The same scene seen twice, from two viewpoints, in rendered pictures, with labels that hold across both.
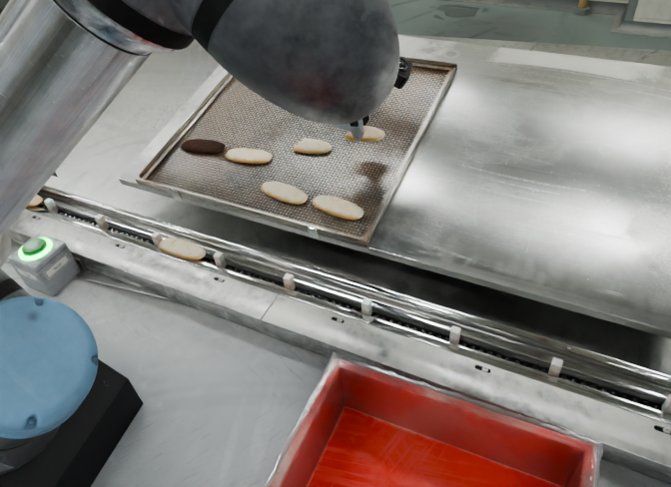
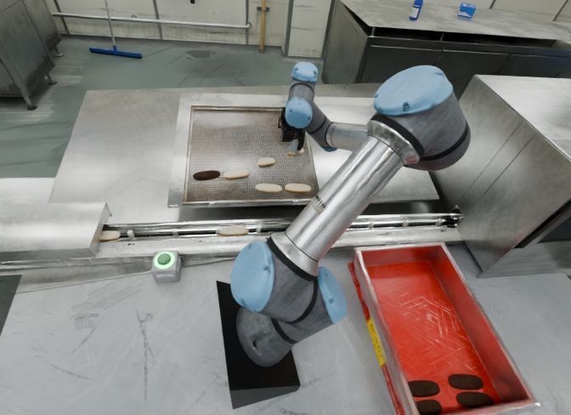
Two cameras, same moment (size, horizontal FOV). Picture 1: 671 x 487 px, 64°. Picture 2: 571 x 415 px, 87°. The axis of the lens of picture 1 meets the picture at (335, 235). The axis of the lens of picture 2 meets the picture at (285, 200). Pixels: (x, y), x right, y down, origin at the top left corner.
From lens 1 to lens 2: 0.64 m
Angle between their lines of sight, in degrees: 31
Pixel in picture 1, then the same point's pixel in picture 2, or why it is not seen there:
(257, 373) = not seen: hidden behind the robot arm
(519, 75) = (330, 109)
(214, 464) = not seen: hidden behind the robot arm
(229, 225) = (238, 211)
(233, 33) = (451, 156)
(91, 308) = (207, 278)
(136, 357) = not seen: hidden behind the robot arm
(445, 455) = (392, 267)
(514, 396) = (403, 238)
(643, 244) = (407, 172)
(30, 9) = (390, 161)
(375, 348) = (352, 241)
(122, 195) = (161, 213)
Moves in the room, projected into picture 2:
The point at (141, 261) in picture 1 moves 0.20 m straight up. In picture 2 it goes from (222, 244) to (218, 204)
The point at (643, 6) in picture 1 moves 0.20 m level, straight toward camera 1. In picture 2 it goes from (291, 48) to (292, 54)
